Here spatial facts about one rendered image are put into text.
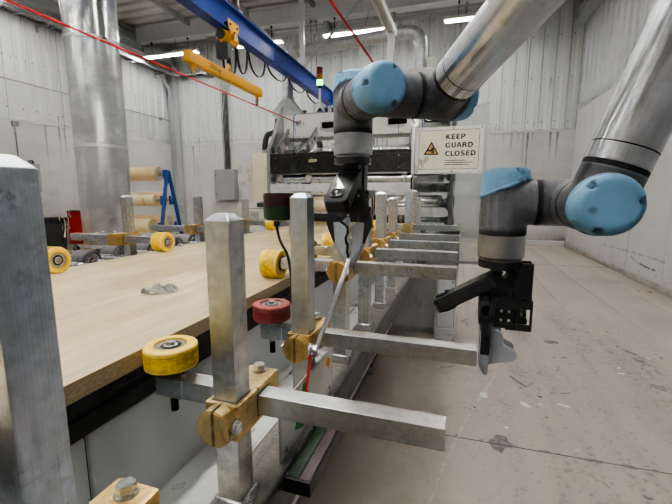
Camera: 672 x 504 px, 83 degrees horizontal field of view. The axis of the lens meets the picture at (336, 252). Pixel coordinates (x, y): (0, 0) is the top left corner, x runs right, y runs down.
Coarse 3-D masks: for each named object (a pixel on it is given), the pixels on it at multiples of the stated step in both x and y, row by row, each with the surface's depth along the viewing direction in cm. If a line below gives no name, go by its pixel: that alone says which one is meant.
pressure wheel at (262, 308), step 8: (256, 304) 80; (264, 304) 82; (272, 304) 81; (280, 304) 80; (288, 304) 81; (256, 312) 79; (264, 312) 78; (272, 312) 78; (280, 312) 79; (288, 312) 81; (256, 320) 79; (264, 320) 78; (272, 320) 78; (280, 320) 79; (272, 344) 82; (272, 352) 83
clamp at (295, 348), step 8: (320, 320) 81; (320, 328) 78; (288, 336) 74; (296, 336) 73; (304, 336) 73; (312, 336) 73; (288, 344) 72; (296, 344) 72; (304, 344) 71; (288, 352) 72; (296, 352) 72; (304, 352) 71; (296, 360) 72
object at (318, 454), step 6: (330, 432) 71; (324, 438) 69; (330, 438) 69; (318, 444) 67; (324, 444) 67; (318, 450) 66; (324, 450) 66; (312, 456) 64; (318, 456) 64; (312, 462) 63; (318, 462) 63; (306, 468) 61; (312, 468) 61; (306, 474) 60; (312, 474) 60; (306, 480) 59
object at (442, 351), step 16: (272, 336) 81; (336, 336) 76; (352, 336) 75; (368, 336) 75; (384, 336) 75; (400, 336) 75; (384, 352) 74; (400, 352) 73; (416, 352) 72; (432, 352) 71; (448, 352) 70; (464, 352) 69
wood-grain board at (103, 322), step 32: (320, 224) 292; (352, 224) 292; (128, 256) 145; (160, 256) 145; (192, 256) 145; (256, 256) 145; (320, 256) 145; (64, 288) 97; (96, 288) 97; (128, 288) 97; (192, 288) 97; (256, 288) 97; (64, 320) 72; (96, 320) 72; (128, 320) 72; (160, 320) 72; (192, 320) 72; (64, 352) 58; (96, 352) 58; (128, 352) 58; (64, 384) 48; (96, 384) 52
